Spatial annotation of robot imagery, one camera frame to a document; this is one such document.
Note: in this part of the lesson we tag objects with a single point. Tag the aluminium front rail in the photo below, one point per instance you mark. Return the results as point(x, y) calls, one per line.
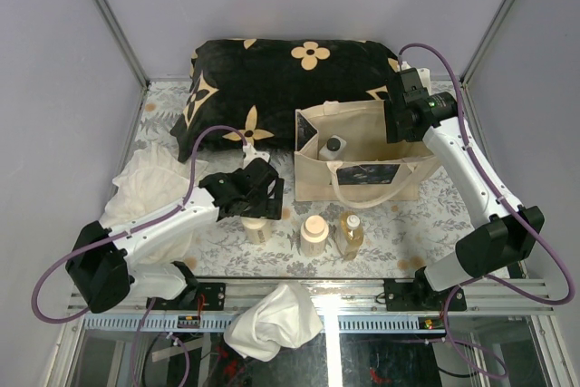
point(357, 306)

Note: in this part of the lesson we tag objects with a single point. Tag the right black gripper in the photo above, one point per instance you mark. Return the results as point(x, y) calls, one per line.
point(393, 134)

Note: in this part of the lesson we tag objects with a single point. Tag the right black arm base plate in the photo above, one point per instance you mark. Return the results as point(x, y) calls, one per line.
point(405, 295)

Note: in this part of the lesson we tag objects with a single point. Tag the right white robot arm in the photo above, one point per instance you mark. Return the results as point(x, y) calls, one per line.
point(501, 224)

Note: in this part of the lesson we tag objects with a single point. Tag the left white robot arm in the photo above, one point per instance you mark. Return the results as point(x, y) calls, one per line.
point(108, 263)

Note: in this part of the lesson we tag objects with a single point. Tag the white cloth at front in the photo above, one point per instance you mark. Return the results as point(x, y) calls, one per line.
point(286, 318)

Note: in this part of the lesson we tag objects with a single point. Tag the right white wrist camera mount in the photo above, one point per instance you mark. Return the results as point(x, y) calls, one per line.
point(423, 73)

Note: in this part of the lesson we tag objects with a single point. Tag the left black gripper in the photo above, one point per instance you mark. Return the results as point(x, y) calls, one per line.
point(271, 208)

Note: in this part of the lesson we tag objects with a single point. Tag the beige canvas tote bag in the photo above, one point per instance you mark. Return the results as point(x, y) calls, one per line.
point(371, 172)

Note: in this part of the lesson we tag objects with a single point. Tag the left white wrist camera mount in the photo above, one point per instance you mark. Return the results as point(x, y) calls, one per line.
point(250, 154)

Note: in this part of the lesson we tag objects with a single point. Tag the black floral pillow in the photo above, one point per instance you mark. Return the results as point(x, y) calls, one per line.
point(256, 85)

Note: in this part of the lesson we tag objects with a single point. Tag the cream cloth at left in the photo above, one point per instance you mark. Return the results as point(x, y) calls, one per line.
point(152, 179)

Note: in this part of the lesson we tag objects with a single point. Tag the beige bottle wooden cap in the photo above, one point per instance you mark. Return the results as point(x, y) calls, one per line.
point(313, 234)
point(258, 230)

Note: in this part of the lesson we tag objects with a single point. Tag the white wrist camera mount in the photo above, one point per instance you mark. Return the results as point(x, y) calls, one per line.
point(423, 73)
point(250, 154)

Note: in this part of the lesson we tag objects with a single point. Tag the white square bottle black cap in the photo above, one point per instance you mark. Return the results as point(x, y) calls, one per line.
point(333, 149)

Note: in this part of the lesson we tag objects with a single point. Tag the clear amber liquid bottle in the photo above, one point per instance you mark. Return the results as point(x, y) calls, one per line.
point(349, 235)

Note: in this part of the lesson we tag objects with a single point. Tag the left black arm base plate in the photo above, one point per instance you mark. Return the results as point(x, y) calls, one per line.
point(205, 296)

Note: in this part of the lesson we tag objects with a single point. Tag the floral grey table mat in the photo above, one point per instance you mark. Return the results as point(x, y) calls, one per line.
point(398, 237)

